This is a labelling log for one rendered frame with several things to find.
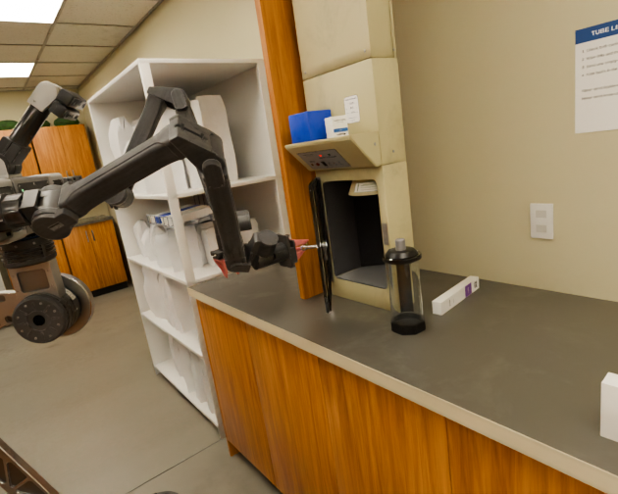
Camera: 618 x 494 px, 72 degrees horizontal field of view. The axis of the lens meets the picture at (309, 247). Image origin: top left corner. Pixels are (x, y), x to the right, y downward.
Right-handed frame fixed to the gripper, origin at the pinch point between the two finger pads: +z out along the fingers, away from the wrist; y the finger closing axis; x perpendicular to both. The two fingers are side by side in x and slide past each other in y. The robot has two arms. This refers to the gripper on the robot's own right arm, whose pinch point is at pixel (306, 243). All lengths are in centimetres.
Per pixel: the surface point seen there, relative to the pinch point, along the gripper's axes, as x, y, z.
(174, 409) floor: 149, -118, -17
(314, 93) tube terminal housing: 8, 46, 18
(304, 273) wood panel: 18.5, -16.1, 10.0
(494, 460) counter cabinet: -66, -38, -9
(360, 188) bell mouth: -6.3, 13.7, 20.4
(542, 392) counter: -70, -27, 3
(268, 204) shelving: 116, -1, 59
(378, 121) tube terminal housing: -18.9, 33.5, 18.7
